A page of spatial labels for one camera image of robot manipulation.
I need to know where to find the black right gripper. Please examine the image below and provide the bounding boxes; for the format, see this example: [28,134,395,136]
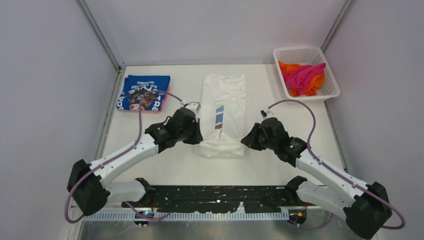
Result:
[241,123,278,152]

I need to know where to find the white printed t-shirt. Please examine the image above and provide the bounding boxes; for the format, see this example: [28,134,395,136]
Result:
[194,73,248,159]

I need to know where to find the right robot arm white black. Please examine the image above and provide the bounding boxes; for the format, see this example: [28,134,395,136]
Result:
[240,117,393,240]

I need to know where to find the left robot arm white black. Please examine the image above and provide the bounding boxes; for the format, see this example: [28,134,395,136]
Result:
[65,102,203,218]

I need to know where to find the orange t-shirt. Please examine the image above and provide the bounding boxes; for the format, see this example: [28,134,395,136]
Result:
[278,60,326,98]

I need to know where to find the magenta t-shirt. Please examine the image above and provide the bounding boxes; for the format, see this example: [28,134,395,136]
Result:
[285,62,327,96]

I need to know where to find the folded blue printed t-shirt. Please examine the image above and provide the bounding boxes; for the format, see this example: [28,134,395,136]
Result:
[116,75,171,112]

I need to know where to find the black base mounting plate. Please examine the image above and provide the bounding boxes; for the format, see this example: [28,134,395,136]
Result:
[130,185,305,214]

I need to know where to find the white plastic basket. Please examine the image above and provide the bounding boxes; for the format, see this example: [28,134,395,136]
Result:
[273,46,341,102]

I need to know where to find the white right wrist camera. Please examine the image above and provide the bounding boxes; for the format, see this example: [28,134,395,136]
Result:
[260,108,274,120]

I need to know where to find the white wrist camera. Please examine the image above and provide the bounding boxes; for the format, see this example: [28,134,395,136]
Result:
[260,108,274,120]
[184,101,201,122]

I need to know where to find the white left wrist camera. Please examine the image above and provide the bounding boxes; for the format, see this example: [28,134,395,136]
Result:
[184,101,201,122]

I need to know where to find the white slotted cable duct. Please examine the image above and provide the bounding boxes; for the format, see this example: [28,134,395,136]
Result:
[83,209,290,222]

